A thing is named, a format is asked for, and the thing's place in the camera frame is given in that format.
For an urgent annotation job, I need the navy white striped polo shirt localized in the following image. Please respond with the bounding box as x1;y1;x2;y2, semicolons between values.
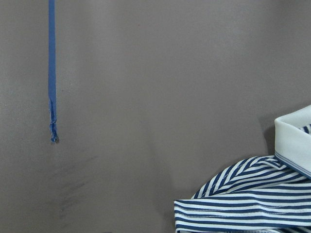
174;107;311;233

